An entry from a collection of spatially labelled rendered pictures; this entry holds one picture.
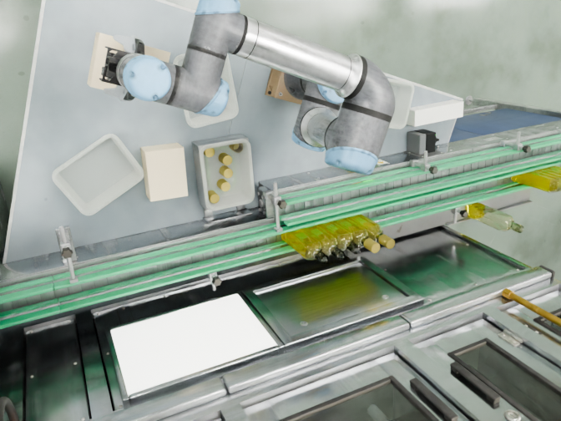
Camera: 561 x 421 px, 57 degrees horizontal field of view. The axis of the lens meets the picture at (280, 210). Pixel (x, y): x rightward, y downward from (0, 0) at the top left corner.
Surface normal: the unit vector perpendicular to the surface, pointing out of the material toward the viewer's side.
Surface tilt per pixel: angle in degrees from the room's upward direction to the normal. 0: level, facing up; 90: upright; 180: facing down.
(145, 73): 1
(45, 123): 0
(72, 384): 90
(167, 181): 0
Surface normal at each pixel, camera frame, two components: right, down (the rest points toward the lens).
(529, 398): -0.07, -0.93
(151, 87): 0.41, 0.31
